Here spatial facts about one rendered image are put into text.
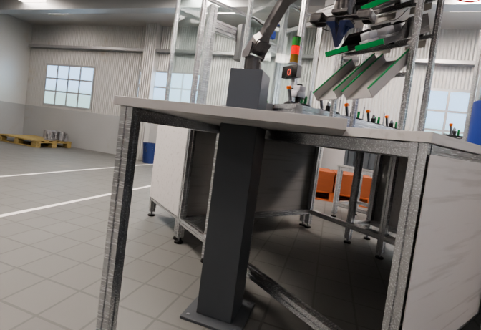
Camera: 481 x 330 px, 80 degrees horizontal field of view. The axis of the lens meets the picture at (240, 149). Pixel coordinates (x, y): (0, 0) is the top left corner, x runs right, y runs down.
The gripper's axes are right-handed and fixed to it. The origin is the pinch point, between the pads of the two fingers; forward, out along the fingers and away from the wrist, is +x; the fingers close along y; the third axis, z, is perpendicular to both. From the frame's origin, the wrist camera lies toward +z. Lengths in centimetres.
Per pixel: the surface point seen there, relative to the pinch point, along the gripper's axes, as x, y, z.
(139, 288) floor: 117, 71, -8
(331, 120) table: 26.3, -9.6, -18.4
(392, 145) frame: 30.5, -20.1, 6.3
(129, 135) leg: 40, 47, -37
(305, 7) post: -40, 51, 71
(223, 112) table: 28.2, 17.5, -27.8
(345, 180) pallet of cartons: 101, 84, 345
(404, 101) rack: 13.8, -16.1, 37.2
